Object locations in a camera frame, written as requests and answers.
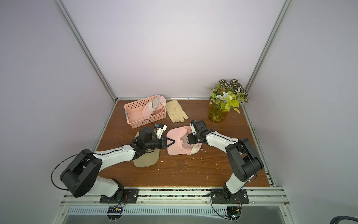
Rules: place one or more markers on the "right circuit board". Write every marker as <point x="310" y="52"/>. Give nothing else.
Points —
<point x="233" y="213"/>

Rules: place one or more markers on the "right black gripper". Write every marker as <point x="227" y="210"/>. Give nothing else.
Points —
<point x="191" y="137"/>

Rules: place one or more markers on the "pink baseball cap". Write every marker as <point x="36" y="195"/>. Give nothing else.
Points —
<point x="181" y="145"/>
<point x="156" y="106"/>

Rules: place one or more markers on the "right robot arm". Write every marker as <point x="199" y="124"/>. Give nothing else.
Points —
<point x="243" y="158"/>

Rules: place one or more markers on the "artificial green plant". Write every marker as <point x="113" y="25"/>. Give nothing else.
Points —
<point x="227" y="95"/>

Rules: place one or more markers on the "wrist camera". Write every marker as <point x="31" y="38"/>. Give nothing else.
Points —
<point x="194" y="126"/>
<point x="160" y="128"/>

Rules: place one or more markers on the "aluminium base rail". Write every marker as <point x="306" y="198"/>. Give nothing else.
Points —
<point x="176" y="201"/>

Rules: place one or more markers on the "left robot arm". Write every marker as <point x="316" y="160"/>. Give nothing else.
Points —
<point x="81" y="175"/>

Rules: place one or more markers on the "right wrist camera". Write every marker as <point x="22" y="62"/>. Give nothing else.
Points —
<point x="194" y="126"/>

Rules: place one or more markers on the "left circuit board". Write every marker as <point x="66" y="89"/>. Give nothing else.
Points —
<point x="114" y="213"/>

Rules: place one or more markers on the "beige baseball cap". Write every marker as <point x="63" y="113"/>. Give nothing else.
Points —
<point x="149" y="158"/>

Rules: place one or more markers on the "pink plastic basket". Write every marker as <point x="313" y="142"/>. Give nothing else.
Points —
<point x="133" y="112"/>

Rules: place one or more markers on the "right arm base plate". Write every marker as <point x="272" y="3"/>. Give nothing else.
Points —
<point x="224" y="196"/>

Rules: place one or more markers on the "circuit board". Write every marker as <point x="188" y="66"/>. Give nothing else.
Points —
<point x="114" y="213"/>
<point x="233" y="213"/>

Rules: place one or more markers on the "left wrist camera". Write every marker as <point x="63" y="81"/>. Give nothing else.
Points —
<point x="160" y="128"/>

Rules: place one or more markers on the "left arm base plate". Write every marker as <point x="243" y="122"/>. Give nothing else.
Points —
<point x="131" y="196"/>

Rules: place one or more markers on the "cream work glove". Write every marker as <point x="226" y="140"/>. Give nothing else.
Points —
<point x="175" y="111"/>

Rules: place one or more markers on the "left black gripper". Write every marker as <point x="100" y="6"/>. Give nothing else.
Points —
<point x="163" y="143"/>

